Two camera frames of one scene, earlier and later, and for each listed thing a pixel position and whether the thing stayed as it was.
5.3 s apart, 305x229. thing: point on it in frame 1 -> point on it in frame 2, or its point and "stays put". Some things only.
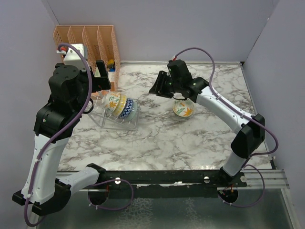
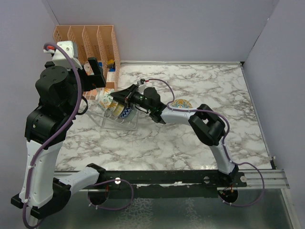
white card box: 111,76 stays put
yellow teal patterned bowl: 120,106 stays put
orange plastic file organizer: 98,43 stays put
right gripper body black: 165,87 -> 136,98
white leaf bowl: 183,108 -> 107,98
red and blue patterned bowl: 128,108 stays put
